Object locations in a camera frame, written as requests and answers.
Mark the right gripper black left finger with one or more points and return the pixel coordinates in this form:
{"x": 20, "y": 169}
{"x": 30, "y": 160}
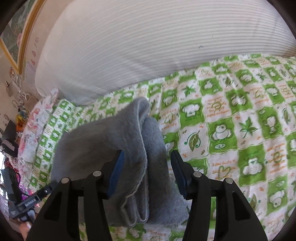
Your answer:
{"x": 59, "y": 216}

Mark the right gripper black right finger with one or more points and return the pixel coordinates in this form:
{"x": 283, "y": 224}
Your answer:
{"x": 235, "y": 218}

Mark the grey fleece pants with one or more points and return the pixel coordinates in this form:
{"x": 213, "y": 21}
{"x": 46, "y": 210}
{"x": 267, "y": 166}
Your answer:
{"x": 145, "y": 192}

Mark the left hand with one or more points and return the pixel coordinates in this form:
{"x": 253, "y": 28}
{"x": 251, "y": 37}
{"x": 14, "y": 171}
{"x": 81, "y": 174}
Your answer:
{"x": 24, "y": 229}

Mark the cluttered side table items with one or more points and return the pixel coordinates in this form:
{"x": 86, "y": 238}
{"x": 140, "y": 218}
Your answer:
{"x": 8, "y": 112}

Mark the floral pillow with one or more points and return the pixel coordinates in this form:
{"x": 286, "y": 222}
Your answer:
{"x": 38, "y": 118}

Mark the green white patterned quilt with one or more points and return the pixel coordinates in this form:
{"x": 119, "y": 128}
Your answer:
{"x": 229, "y": 118}

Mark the gold framed picture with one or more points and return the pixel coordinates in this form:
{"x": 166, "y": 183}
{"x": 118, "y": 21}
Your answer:
{"x": 16, "y": 33}

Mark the white striped bolster pillow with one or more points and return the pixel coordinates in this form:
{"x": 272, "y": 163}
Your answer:
{"x": 95, "y": 47}

